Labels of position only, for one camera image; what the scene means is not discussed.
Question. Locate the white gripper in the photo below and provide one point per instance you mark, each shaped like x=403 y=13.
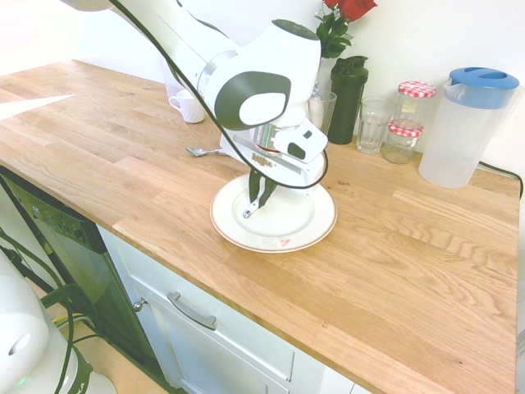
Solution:
x=287 y=170

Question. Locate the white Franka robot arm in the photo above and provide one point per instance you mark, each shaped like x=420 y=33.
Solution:
x=266 y=61

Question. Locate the white plate with gold rim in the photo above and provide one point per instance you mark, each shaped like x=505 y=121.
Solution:
x=295 y=221

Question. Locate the white ribbed mug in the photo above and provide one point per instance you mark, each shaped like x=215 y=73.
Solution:
x=190 y=111

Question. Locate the dark green shaker bottle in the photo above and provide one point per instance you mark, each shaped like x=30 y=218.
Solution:
x=346 y=106

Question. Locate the ribbed glass tumbler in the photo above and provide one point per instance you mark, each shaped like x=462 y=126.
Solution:
x=373 y=127

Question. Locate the white ceramic vase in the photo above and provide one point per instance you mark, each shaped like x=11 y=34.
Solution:
x=325 y=74

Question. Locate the small jar with gingham lid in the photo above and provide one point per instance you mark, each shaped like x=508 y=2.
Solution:
x=404 y=143

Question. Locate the metal cabinet knob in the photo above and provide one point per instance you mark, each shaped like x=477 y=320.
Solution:
x=139 y=305

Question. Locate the red roses bunch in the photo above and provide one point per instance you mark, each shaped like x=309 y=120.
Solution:
x=334 y=35

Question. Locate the tall jar with gingham lid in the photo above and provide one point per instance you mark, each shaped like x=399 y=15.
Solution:
x=416 y=89

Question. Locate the dark dishwasher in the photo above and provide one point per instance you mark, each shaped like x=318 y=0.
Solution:
x=74 y=254

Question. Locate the frosted pitcher with blue lid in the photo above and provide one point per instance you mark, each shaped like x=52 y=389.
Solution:
x=455 y=139

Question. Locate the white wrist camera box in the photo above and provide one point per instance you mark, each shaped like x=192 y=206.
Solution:
x=303 y=139

